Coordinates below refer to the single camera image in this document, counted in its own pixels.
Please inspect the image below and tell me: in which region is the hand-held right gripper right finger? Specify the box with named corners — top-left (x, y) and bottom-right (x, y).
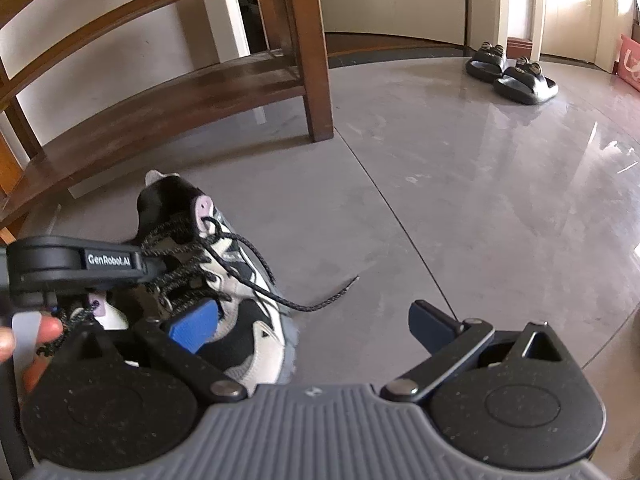
top-left (380, 300), bottom-right (577, 405)

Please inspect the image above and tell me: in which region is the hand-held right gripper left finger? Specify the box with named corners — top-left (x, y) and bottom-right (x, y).
top-left (59, 298), bottom-right (250, 403)

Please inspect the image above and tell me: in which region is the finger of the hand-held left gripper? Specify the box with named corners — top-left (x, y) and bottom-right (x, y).
top-left (142, 255), bottom-right (169, 287)

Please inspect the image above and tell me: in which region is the wooden shoe rack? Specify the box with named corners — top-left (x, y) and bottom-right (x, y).
top-left (0, 0), bottom-right (335, 243)

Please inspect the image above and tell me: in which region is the person's left hand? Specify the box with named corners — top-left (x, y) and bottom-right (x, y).
top-left (0, 316), bottom-right (64, 395)

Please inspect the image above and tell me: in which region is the black gold-buckled slipper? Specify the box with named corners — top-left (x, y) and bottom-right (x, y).
top-left (466, 42), bottom-right (507, 84)
top-left (492, 57), bottom-right (559, 106)

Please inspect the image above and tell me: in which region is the pink bag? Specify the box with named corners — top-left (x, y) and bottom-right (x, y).
top-left (614, 34), bottom-right (640, 92)

